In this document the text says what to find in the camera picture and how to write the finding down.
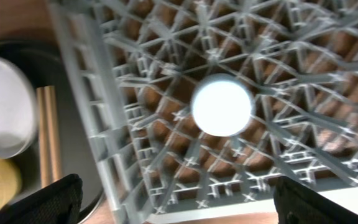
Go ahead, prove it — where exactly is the white ceramic plate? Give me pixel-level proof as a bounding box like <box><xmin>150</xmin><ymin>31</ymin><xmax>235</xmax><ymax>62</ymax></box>
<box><xmin>0</xmin><ymin>57</ymin><xmax>38</xmax><ymax>159</ymax></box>

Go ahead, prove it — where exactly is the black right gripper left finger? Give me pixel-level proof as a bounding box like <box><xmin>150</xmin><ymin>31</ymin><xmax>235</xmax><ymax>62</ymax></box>
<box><xmin>0</xmin><ymin>174</ymin><xmax>83</xmax><ymax>224</ymax></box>

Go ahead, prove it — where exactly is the wooden chopstick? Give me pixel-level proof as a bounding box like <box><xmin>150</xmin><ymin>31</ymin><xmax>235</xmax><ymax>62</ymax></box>
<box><xmin>37</xmin><ymin>88</ymin><xmax>50</xmax><ymax>188</ymax></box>
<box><xmin>44</xmin><ymin>86</ymin><xmax>63</xmax><ymax>182</ymax></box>

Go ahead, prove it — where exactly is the light blue plastic cup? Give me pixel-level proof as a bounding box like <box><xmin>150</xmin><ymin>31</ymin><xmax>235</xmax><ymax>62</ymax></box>
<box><xmin>190</xmin><ymin>73</ymin><xmax>255</xmax><ymax>137</ymax></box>

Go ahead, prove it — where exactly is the round black serving tray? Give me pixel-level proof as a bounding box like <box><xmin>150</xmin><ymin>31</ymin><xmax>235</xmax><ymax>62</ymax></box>
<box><xmin>0</xmin><ymin>40</ymin><xmax>104</xmax><ymax>223</ymax></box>

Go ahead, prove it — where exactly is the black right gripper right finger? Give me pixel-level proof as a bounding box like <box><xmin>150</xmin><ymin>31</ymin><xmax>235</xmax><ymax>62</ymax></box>
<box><xmin>273</xmin><ymin>176</ymin><xmax>358</xmax><ymax>224</ymax></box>

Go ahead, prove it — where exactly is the grey plastic dishwasher rack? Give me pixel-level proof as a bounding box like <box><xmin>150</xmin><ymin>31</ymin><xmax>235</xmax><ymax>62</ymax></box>
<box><xmin>48</xmin><ymin>0</ymin><xmax>358</xmax><ymax>223</ymax></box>

